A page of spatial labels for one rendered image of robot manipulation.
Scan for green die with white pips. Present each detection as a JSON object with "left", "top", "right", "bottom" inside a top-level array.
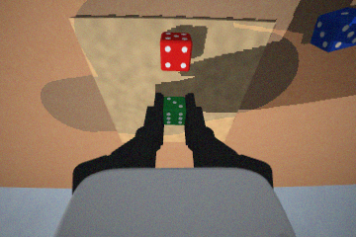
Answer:
[{"left": 163, "top": 97, "right": 186, "bottom": 125}]

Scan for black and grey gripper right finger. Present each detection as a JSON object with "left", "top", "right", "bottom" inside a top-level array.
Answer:
[{"left": 184, "top": 93, "right": 274, "bottom": 190}]

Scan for red die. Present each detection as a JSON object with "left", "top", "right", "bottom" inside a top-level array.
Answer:
[{"left": 160, "top": 33, "right": 193, "bottom": 71}]

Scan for beige flat mat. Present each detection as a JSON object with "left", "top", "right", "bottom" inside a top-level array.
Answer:
[{"left": 69, "top": 17, "right": 275, "bottom": 142}]

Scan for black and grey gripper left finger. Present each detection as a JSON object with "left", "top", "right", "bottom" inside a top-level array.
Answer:
[{"left": 72, "top": 93, "right": 164, "bottom": 194}]

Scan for blue die with white pips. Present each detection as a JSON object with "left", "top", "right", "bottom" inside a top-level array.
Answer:
[{"left": 310, "top": 7, "right": 356, "bottom": 52}]

